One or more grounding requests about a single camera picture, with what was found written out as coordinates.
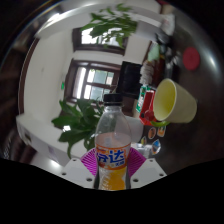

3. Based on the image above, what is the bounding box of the pale yellow cup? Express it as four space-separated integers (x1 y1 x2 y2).
152 78 198 125

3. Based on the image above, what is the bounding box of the green notebook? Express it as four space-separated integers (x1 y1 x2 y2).
147 43 161 63

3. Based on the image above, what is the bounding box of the red plastic box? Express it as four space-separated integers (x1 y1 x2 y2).
138 89 158 126

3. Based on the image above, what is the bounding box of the white printed booklet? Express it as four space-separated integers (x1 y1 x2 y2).
162 13 176 36

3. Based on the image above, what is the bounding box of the flat round red coaster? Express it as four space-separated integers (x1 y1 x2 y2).
182 46 202 72

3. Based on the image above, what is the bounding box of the dark wooden framed window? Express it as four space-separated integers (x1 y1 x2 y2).
71 25 127 56

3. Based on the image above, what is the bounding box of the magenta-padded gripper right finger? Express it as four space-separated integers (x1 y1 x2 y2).
127 146 167 190

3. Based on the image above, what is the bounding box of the orange soda plastic bottle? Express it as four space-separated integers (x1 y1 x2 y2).
94 93 133 191

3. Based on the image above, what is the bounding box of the black chair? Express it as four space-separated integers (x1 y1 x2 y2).
116 60 143 100

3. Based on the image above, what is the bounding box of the potted plant in white pot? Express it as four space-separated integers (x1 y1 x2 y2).
80 3 138 48
51 97 145 158

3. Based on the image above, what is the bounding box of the green plastic box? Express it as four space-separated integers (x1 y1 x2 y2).
135 84 149 114

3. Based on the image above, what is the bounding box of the dark wooden double door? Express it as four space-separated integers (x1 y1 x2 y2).
65 59 122 105

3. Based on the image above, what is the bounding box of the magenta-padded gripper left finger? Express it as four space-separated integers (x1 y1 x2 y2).
60 148 100 190

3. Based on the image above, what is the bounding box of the box of white items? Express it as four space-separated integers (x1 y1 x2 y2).
139 61 155 85

